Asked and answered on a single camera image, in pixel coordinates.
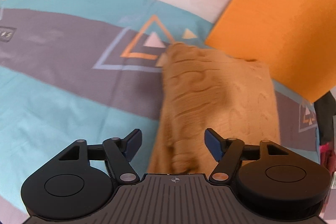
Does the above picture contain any orange board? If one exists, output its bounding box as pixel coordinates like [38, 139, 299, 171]
[204, 0, 336, 104]

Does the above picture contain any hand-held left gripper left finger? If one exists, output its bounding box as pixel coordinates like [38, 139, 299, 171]
[58, 129, 140, 183]

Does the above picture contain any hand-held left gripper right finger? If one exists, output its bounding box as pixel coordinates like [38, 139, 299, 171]
[209, 128, 289, 183]

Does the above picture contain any blue grey printed bed sheet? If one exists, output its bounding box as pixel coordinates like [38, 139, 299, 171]
[0, 0, 322, 210]

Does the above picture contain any dark cloth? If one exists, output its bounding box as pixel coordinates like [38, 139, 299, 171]
[313, 90, 336, 146]

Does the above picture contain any tan cable knit cardigan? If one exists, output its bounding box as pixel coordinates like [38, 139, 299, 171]
[147, 42, 282, 175]

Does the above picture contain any pink cloth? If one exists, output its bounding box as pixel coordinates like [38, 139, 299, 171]
[319, 142, 336, 173]

